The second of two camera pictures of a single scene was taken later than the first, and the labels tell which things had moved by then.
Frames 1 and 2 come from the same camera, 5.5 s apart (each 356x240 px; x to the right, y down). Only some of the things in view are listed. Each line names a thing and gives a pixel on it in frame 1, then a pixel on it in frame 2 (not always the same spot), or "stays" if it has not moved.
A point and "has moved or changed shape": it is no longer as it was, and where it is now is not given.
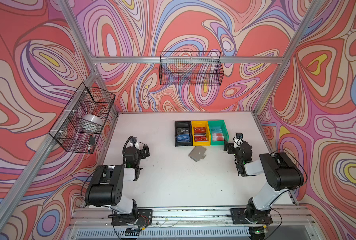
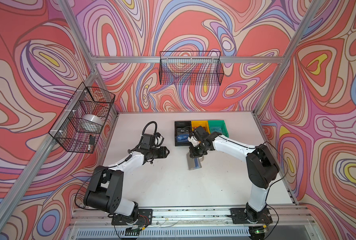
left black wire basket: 78,127 stays
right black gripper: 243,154 → 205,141
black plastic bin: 183,133 stays
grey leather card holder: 197,153 has moved or changed shape
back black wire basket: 193,68 stays
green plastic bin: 218,132 stays
